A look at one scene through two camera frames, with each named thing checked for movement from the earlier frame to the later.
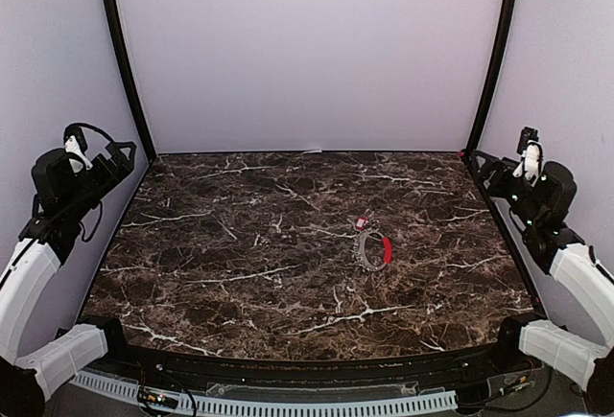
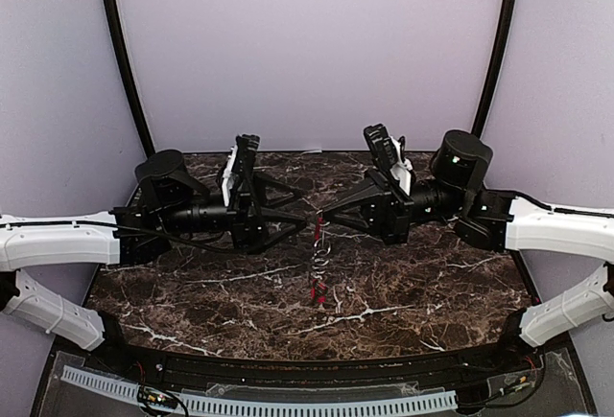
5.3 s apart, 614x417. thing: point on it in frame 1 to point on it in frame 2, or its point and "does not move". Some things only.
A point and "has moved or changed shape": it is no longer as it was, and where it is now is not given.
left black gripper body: (106, 181) to (238, 214)
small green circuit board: (156, 398) does not move
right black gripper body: (499, 189) to (397, 211)
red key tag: (360, 223) has moved or changed shape
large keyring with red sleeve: (388, 251) to (321, 251)
